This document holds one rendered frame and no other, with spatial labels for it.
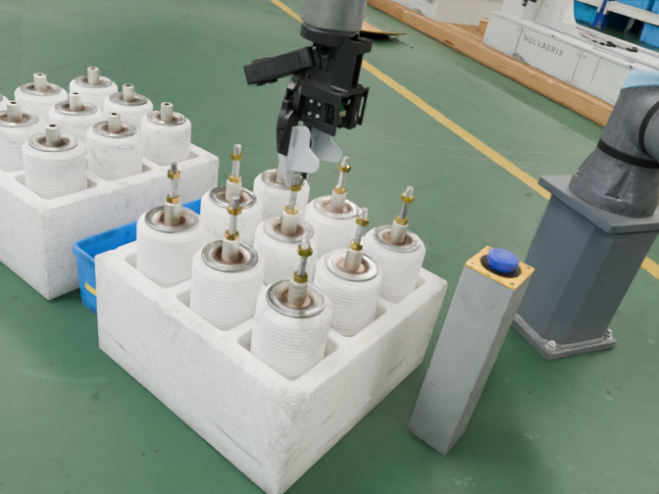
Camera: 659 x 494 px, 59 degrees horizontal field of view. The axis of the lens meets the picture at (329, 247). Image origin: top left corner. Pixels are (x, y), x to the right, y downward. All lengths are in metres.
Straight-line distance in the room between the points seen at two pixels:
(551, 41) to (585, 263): 2.29
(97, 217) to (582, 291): 0.88
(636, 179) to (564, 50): 2.18
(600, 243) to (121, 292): 0.79
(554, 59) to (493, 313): 2.60
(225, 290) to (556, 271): 0.65
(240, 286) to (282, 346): 0.10
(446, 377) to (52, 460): 0.54
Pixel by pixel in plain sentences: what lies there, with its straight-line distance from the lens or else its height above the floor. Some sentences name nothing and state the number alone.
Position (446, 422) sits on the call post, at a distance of 0.90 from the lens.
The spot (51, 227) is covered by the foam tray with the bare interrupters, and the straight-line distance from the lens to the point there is 1.05.
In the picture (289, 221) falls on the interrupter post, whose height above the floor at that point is 0.27.
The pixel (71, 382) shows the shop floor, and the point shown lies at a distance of 0.97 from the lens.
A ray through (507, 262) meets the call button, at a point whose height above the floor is 0.33.
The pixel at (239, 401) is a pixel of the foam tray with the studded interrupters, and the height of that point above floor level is 0.12.
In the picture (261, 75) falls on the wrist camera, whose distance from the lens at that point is 0.79.
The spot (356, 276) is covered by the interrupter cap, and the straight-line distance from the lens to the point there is 0.78.
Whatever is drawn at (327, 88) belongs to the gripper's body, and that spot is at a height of 0.48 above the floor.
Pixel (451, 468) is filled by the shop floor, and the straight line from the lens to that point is 0.93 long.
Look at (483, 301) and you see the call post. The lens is 0.77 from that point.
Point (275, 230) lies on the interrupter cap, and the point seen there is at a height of 0.25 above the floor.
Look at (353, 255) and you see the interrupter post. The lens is 0.78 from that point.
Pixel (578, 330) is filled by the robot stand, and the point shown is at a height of 0.06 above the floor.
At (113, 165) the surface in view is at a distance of 1.12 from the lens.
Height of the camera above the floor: 0.68
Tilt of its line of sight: 31 degrees down
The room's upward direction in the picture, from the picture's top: 11 degrees clockwise
